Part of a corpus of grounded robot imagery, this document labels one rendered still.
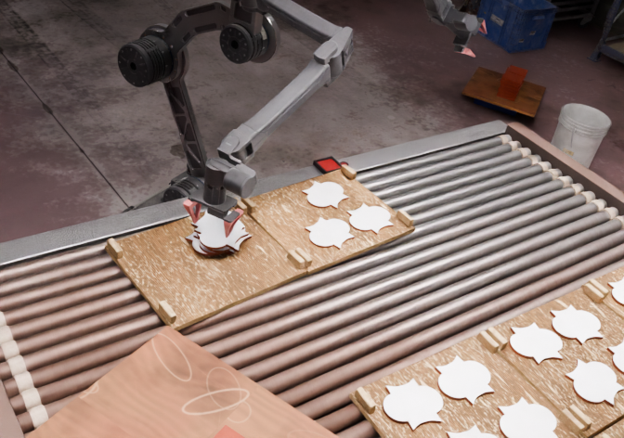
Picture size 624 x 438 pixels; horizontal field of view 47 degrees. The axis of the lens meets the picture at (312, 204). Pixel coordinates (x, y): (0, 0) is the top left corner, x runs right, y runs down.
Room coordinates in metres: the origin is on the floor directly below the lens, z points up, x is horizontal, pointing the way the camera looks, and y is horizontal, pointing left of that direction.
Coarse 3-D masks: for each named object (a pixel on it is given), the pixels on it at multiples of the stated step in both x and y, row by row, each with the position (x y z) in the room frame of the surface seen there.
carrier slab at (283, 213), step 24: (288, 192) 1.81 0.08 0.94; (360, 192) 1.88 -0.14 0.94; (264, 216) 1.67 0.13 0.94; (288, 216) 1.69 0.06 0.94; (312, 216) 1.71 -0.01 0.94; (336, 216) 1.74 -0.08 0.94; (288, 240) 1.58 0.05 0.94; (360, 240) 1.64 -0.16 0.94; (384, 240) 1.66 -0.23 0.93; (312, 264) 1.50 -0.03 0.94
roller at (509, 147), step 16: (512, 144) 2.40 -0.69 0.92; (448, 160) 2.21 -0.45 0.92; (464, 160) 2.24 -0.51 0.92; (480, 160) 2.28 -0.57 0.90; (400, 176) 2.05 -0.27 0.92; (416, 176) 2.08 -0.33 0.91; (48, 272) 1.31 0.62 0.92; (64, 272) 1.32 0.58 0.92; (80, 272) 1.34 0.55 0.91; (0, 288) 1.22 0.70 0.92; (16, 288) 1.24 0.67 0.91; (32, 288) 1.26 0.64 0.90
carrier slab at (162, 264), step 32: (256, 224) 1.63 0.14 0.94; (128, 256) 1.40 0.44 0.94; (160, 256) 1.42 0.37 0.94; (192, 256) 1.44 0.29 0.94; (224, 256) 1.47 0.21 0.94; (256, 256) 1.49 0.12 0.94; (160, 288) 1.30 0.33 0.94; (192, 288) 1.33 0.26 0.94; (224, 288) 1.35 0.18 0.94; (256, 288) 1.37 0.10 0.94; (192, 320) 1.22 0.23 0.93
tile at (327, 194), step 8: (320, 184) 1.88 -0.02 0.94; (328, 184) 1.89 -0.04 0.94; (336, 184) 1.89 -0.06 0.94; (304, 192) 1.82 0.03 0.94; (312, 192) 1.82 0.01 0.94; (320, 192) 1.83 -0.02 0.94; (328, 192) 1.84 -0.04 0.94; (336, 192) 1.85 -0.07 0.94; (312, 200) 1.78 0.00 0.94; (320, 200) 1.79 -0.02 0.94; (328, 200) 1.80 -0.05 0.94; (336, 200) 1.80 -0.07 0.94; (320, 208) 1.76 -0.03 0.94; (336, 208) 1.77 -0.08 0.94
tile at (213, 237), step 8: (208, 224) 1.53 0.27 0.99; (216, 224) 1.53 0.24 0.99; (240, 224) 1.55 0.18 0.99; (200, 232) 1.49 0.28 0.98; (208, 232) 1.49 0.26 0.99; (216, 232) 1.50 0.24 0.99; (224, 232) 1.50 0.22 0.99; (232, 232) 1.51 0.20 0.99; (240, 232) 1.52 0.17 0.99; (200, 240) 1.46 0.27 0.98; (208, 240) 1.46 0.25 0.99; (216, 240) 1.46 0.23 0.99; (224, 240) 1.47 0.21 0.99; (232, 240) 1.48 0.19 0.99; (208, 248) 1.44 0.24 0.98; (216, 248) 1.44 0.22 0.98; (232, 248) 1.45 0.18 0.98
